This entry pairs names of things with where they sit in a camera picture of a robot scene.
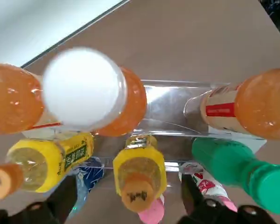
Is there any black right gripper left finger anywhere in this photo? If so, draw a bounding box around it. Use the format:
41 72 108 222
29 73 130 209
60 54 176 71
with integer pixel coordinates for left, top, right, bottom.
0 175 77 224

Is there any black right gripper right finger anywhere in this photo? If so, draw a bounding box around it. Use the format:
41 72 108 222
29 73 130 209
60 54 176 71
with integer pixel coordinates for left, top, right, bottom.
178 174 280 224

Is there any yellow drink bottle orange cap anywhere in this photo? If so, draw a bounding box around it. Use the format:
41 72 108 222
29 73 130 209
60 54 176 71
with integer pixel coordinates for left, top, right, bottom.
112 134 168 212
0 132 95 202

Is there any clear acrylic drinks tray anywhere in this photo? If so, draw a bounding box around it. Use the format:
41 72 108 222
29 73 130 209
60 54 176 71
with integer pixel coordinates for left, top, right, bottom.
21 78 268 224

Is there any white bottle pink cap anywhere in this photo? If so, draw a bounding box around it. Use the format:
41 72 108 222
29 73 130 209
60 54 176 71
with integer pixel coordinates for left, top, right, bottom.
139 195 166 224
178 163 238 213

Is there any blue label bottle white cap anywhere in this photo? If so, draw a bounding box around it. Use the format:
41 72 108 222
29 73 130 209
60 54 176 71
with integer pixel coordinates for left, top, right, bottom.
71 155 105 212

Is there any green plastic bottle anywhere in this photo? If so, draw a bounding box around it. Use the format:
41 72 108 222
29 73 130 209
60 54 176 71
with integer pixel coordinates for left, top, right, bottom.
191 137 280 216

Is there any orange juice bottle white cap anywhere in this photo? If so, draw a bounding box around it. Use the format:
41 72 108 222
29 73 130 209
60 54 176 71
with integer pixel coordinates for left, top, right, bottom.
42 46 148 138
183 67 280 141
0 63 61 139

